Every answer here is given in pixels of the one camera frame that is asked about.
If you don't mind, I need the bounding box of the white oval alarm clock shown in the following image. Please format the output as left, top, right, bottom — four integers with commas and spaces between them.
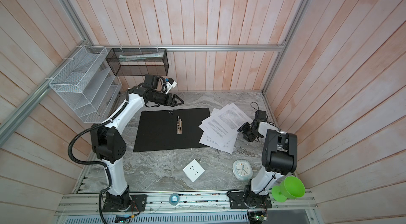
232, 159, 253, 181

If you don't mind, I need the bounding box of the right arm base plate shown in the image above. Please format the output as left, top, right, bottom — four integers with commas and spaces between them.
226, 190, 272, 209

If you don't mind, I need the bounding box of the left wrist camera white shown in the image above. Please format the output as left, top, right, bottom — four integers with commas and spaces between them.
162, 78, 177, 95

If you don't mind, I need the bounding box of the green plastic funnel cup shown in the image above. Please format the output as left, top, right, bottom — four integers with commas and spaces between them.
271, 176, 306, 202

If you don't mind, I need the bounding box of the blue tape roll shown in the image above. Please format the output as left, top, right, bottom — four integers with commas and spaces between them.
169, 193, 180, 206

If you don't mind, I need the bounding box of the horizontal aluminium frame bar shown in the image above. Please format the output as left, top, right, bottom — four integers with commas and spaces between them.
103, 44, 284, 52

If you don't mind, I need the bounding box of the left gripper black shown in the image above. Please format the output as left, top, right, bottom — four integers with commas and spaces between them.
148, 90, 184, 107

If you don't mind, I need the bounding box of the blue folder black inside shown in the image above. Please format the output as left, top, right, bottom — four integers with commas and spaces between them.
133, 108, 210, 153

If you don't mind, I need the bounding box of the aluminium mounting rail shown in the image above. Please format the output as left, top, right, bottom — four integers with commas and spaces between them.
55, 190, 318, 216

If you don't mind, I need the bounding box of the metal folder clip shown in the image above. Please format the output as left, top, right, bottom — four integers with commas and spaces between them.
177, 116, 182, 135

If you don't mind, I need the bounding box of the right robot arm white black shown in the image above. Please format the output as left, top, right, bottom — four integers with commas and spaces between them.
238, 110, 298, 207

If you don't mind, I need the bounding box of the black wire mesh basket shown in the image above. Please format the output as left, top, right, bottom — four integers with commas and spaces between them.
106, 47, 169, 77

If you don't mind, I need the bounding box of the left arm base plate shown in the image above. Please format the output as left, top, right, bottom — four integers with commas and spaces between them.
102, 193, 148, 212

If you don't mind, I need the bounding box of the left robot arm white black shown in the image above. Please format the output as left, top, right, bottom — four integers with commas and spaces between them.
91, 74, 184, 211

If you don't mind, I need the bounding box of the white wire mesh shelf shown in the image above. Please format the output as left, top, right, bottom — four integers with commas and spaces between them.
50, 46, 122, 124

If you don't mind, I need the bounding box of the white wall socket plate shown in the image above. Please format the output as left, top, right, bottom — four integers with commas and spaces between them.
183, 159, 205, 182

